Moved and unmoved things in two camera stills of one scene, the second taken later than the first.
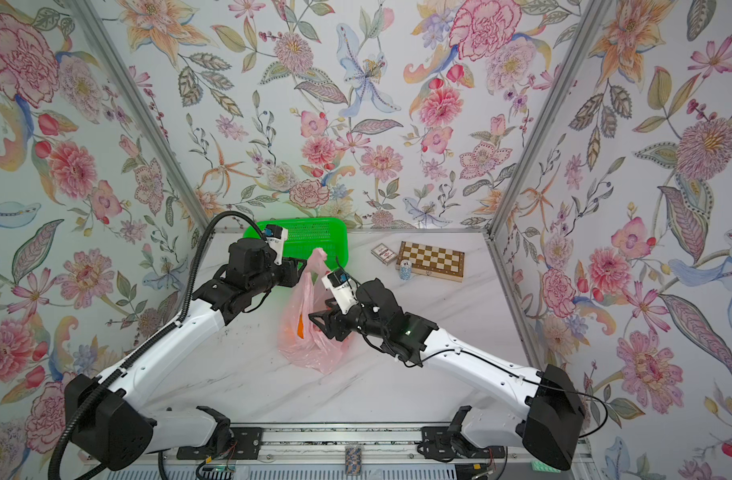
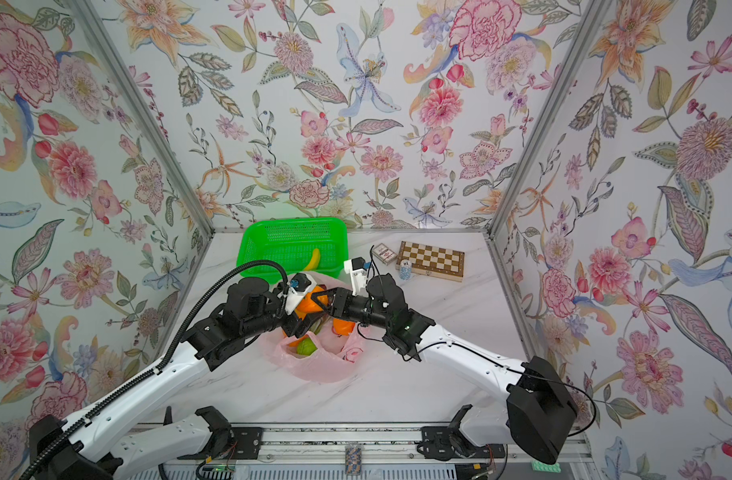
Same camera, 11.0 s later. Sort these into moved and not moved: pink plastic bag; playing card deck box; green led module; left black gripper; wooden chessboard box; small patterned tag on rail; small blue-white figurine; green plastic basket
Moved: pink plastic bag; left black gripper
Not moved: playing card deck box; small patterned tag on rail; green plastic basket; wooden chessboard box; small blue-white figurine; green led module
